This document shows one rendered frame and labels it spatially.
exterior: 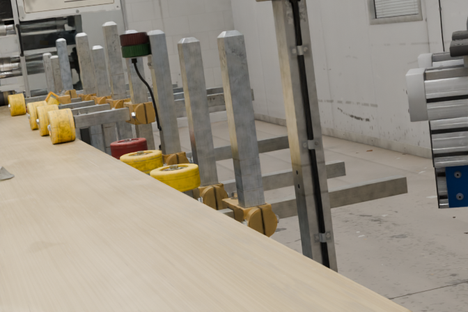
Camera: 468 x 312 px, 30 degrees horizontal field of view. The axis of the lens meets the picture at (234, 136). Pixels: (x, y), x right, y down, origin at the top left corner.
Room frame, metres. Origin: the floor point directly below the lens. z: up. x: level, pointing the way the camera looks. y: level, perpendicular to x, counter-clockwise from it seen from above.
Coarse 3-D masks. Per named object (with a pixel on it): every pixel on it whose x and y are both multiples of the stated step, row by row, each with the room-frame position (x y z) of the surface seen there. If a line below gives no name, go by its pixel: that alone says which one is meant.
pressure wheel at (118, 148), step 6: (138, 138) 1.93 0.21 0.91; (144, 138) 1.91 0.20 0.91; (114, 144) 1.87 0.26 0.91; (120, 144) 1.86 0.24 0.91; (126, 144) 1.86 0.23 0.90; (132, 144) 1.86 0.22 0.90; (138, 144) 1.87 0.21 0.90; (144, 144) 1.88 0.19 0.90; (114, 150) 1.87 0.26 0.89; (120, 150) 1.86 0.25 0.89; (126, 150) 1.86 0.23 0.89; (132, 150) 1.86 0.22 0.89; (138, 150) 1.87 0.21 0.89; (144, 150) 1.88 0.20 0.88; (114, 156) 1.87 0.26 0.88; (120, 156) 1.86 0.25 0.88
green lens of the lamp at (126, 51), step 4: (148, 44) 1.87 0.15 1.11; (124, 48) 1.85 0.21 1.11; (128, 48) 1.85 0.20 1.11; (132, 48) 1.84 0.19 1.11; (136, 48) 1.84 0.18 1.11; (140, 48) 1.85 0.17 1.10; (144, 48) 1.85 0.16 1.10; (148, 48) 1.87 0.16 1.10; (124, 52) 1.85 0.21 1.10; (128, 52) 1.85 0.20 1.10; (132, 52) 1.84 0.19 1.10; (136, 52) 1.84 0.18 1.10; (140, 52) 1.85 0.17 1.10; (144, 52) 1.85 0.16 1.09; (148, 52) 1.86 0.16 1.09; (124, 56) 1.86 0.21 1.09; (128, 56) 1.85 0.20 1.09
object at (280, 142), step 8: (272, 136) 2.01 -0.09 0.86; (280, 136) 1.99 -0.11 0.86; (264, 144) 1.98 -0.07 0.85; (272, 144) 1.99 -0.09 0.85; (280, 144) 1.99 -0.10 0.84; (288, 144) 2.00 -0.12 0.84; (216, 152) 1.95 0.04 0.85; (224, 152) 1.95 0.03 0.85; (264, 152) 1.98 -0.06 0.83; (216, 160) 1.94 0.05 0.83
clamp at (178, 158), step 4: (180, 152) 1.87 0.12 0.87; (184, 152) 1.87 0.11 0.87; (164, 156) 1.86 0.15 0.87; (168, 156) 1.86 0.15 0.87; (172, 156) 1.84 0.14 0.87; (176, 156) 1.84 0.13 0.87; (180, 156) 1.85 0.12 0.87; (184, 156) 1.85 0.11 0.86; (164, 160) 1.86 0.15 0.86; (168, 160) 1.84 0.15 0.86; (172, 160) 1.84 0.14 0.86; (176, 160) 1.84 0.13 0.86; (180, 160) 1.85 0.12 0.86; (184, 160) 1.85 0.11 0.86; (188, 160) 1.85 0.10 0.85; (164, 164) 1.85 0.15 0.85; (168, 164) 1.84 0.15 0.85; (172, 164) 1.84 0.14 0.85
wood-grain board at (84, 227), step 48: (0, 144) 2.26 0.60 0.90; (48, 144) 2.10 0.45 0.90; (0, 192) 1.44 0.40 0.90; (48, 192) 1.37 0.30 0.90; (96, 192) 1.31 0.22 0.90; (144, 192) 1.26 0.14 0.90; (0, 240) 1.05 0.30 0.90; (48, 240) 1.02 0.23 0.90; (96, 240) 0.98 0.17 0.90; (144, 240) 0.95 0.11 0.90; (192, 240) 0.92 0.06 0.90; (240, 240) 0.89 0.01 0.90; (0, 288) 0.83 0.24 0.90; (48, 288) 0.80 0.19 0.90; (96, 288) 0.78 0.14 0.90; (144, 288) 0.76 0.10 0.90; (192, 288) 0.74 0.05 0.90; (240, 288) 0.72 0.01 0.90; (288, 288) 0.71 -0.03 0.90; (336, 288) 0.69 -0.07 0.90
